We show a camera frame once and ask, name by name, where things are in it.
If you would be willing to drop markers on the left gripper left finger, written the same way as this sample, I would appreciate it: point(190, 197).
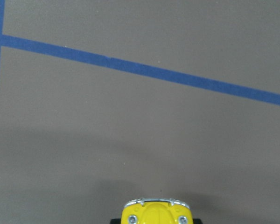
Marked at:
point(115, 221)

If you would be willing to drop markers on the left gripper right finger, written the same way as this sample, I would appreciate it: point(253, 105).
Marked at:
point(197, 221)

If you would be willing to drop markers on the yellow beetle toy car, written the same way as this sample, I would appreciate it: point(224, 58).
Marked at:
point(156, 211)

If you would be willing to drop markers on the brown paper table mat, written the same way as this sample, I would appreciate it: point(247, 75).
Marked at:
point(105, 101)

